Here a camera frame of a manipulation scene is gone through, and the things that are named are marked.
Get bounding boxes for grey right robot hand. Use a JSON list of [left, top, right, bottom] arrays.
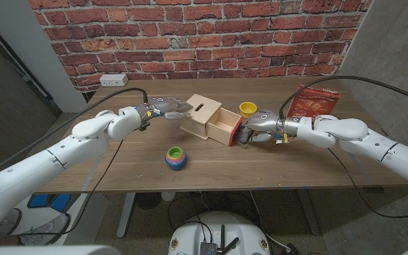
[[237, 110, 299, 145]]

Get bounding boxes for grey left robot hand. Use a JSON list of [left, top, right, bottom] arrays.
[[132, 97, 194, 131]]

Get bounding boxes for wooden box with slot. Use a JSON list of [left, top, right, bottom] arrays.
[[179, 93, 222, 140]]

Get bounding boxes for wooden drawer with red front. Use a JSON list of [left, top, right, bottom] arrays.
[[206, 107, 251, 147]]

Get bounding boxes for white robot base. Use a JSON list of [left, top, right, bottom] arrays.
[[168, 211, 271, 255]]

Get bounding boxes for yellow plastic cup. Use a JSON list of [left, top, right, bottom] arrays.
[[239, 101, 258, 119]]

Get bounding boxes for red snack package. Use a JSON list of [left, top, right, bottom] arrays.
[[287, 83, 341, 120]]

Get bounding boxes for rainbow stacking cups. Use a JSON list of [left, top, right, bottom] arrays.
[[164, 146, 188, 171]]

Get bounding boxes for white power outlet strip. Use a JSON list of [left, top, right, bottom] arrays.
[[98, 73, 129, 88]]

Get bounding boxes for grey table leg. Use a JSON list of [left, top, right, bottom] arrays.
[[297, 189, 321, 236]]

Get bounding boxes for white table leg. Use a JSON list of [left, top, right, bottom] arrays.
[[116, 192, 137, 239]]

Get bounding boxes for grey shoe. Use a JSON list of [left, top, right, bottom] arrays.
[[21, 213, 70, 247], [0, 208, 23, 235]]

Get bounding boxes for white robot head rim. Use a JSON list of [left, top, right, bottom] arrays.
[[0, 243, 122, 255]]

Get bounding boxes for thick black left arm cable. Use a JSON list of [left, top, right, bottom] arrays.
[[0, 87, 149, 180]]

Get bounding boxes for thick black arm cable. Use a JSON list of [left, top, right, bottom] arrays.
[[0, 87, 149, 180], [278, 75, 408, 120]]

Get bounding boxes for printed brick wall backdrop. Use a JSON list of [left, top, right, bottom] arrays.
[[28, 0, 375, 94]]

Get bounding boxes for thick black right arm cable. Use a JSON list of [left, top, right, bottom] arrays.
[[278, 75, 408, 120]]

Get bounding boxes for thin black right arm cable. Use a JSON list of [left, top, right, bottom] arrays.
[[327, 148, 408, 219]]

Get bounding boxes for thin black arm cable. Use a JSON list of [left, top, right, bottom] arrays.
[[327, 148, 408, 219], [0, 138, 125, 245]]

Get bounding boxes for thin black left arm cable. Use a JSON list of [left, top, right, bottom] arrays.
[[0, 138, 125, 245]]

